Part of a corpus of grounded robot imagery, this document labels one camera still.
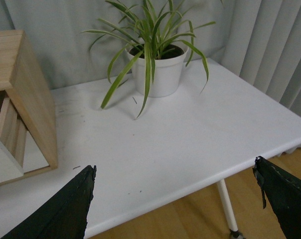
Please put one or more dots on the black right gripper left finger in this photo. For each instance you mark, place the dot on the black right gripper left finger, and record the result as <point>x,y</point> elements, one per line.
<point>64,215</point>

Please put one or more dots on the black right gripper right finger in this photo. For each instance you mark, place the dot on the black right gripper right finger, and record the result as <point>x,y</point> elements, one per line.
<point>283,191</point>

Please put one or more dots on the wooden drawer cabinet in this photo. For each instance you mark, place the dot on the wooden drawer cabinet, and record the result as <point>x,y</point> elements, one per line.
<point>28,144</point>

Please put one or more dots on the white table leg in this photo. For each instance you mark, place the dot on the white table leg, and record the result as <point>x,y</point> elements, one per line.
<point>227,207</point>

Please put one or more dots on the grey curtain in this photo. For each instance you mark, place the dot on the grey curtain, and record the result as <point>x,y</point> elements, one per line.
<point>258,40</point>

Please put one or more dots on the white plant pot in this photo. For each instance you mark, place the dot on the white plant pot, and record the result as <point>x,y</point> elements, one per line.
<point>166,76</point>

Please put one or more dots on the green spider plant right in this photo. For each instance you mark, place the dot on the green spider plant right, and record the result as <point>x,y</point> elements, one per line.
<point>148,34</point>

